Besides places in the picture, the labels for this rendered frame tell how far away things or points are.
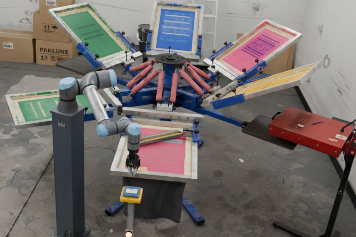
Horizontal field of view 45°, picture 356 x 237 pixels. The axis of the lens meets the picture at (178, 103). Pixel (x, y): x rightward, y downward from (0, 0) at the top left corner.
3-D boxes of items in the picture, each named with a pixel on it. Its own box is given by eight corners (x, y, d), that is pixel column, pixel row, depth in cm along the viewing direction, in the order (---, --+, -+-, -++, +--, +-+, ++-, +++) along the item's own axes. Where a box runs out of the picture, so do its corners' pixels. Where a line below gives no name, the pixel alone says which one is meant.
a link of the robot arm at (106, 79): (71, 80, 321) (95, 70, 273) (91, 78, 328) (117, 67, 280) (74, 96, 321) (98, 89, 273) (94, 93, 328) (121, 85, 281)
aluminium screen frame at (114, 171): (196, 183, 291) (197, 179, 289) (109, 175, 291) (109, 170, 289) (197, 128, 362) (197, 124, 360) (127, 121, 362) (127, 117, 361)
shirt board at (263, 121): (306, 138, 380) (308, 130, 377) (291, 157, 349) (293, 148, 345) (178, 94, 441) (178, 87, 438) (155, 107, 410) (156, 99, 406)
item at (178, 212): (181, 224, 317) (186, 175, 299) (119, 218, 317) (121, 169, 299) (181, 221, 320) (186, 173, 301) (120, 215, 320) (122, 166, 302)
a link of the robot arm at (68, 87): (56, 94, 317) (56, 77, 311) (74, 92, 323) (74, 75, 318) (61, 101, 308) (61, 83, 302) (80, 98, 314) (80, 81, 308)
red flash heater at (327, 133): (356, 138, 359) (359, 126, 354) (343, 162, 323) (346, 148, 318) (286, 116, 387) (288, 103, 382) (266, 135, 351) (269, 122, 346)
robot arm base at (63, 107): (53, 110, 315) (52, 98, 311) (65, 102, 328) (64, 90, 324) (70, 115, 310) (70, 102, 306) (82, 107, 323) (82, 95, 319)
